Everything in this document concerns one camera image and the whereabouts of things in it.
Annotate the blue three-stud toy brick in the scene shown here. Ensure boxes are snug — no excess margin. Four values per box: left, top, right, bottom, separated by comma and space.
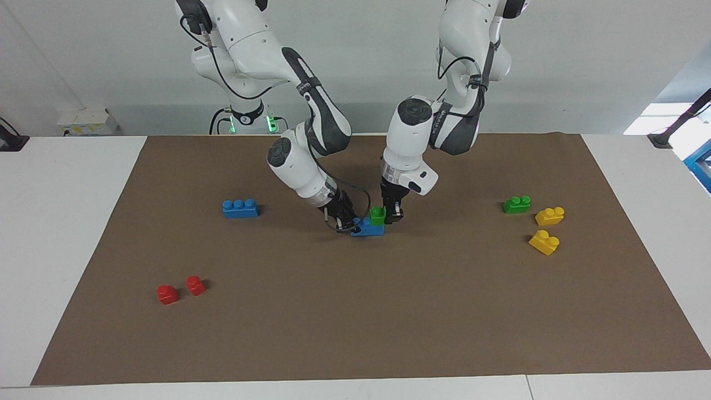
351, 217, 385, 238
222, 199, 260, 219

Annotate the brown table mat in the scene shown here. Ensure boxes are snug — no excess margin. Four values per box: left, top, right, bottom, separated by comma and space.
31, 132, 711, 386

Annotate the yellow two-stud toy brick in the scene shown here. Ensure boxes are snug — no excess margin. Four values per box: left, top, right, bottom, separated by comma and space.
528, 229, 560, 256
535, 207, 565, 226

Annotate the white background box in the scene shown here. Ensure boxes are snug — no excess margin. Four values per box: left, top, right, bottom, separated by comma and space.
57, 108, 120, 137

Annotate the black stand with bar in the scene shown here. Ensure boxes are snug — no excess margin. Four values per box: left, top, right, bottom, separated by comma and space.
647, 88, 711, 148

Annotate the black table clamp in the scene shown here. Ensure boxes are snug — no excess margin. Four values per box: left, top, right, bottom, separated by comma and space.
0, 117, 29, 152

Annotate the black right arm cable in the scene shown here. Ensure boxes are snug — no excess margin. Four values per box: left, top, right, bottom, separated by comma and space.
179, 14, 372, 232

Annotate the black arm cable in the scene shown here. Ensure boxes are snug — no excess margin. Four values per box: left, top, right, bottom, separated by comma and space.
179, 14, 372, 232
437, 33, 489, 117

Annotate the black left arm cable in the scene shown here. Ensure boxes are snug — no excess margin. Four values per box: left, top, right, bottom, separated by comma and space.
437, 33, 489, 117

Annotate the black right base cable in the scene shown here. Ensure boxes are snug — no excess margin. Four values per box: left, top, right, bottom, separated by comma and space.
209, 107, 234, 135

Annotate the blue frame object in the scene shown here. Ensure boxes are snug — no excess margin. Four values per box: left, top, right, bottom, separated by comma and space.
683, 139, 711, 194

